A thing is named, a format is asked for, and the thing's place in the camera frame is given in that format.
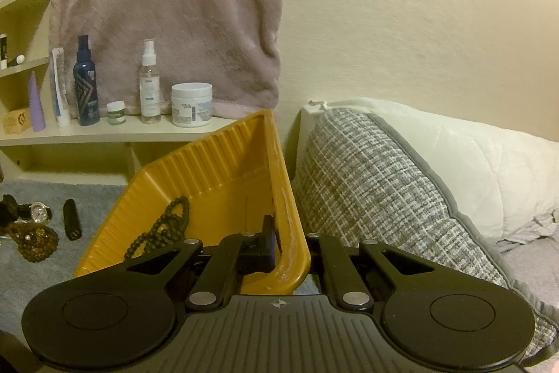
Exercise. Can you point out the white cream jar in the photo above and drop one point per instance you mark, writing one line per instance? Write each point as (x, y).
(192, 104)

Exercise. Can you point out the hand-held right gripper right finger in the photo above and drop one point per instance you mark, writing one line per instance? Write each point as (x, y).
(323, 253)

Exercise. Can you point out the small green label jar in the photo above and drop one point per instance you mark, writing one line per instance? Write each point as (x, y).
(116, 114)

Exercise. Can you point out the purple cone bottle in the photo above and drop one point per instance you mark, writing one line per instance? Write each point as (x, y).
(37, 108)

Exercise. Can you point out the clear spray bottle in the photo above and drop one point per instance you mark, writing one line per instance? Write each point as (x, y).
(150, 89)

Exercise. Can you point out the grey plaid cushion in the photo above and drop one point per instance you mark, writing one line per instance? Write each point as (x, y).
(384, 198)

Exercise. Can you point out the pink fluffy towel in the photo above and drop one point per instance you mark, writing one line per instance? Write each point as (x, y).
(174, 6)

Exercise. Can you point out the yellow ribbed plastic tray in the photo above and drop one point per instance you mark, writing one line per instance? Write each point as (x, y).
(209, 172)

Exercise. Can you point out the white bottle with black label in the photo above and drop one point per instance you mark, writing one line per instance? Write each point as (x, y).
(3, 52)

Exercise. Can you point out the grey blanket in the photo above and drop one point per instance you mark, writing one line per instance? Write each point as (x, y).
(94, 207)

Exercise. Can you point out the dark blue spray bottle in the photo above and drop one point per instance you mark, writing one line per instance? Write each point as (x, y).
(86, 89)

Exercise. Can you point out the small black object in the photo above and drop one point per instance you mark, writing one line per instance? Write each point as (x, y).
(8, 208)

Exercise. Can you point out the white shelf unit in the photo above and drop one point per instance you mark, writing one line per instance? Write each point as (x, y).
(109, 132)

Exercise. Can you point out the white quilted pillow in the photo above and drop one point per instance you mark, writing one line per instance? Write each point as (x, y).
(480, 163)

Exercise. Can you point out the white squeeze tube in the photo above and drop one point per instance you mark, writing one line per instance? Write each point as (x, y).
(60, 93)

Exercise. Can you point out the small cardboard box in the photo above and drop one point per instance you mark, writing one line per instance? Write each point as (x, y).
(15, 121)

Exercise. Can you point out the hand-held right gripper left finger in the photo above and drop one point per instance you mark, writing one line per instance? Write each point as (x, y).
(271, 244)

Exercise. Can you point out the black cylinder tube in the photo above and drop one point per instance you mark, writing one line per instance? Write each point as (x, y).
(71, 220)

